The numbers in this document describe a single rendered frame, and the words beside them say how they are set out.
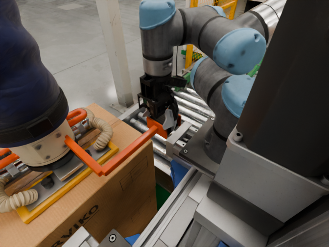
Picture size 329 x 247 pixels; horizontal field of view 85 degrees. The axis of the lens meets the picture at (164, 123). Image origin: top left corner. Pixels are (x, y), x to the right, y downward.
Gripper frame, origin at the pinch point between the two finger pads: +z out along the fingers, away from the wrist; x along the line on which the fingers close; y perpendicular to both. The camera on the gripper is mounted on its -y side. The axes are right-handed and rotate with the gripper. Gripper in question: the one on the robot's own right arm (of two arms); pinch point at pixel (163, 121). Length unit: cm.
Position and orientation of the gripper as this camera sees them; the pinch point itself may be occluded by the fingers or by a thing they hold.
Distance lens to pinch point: 61.8
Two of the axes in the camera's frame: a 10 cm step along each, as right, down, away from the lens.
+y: -6.4, 5.4, -5.5
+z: 0.0, 7.1, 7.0
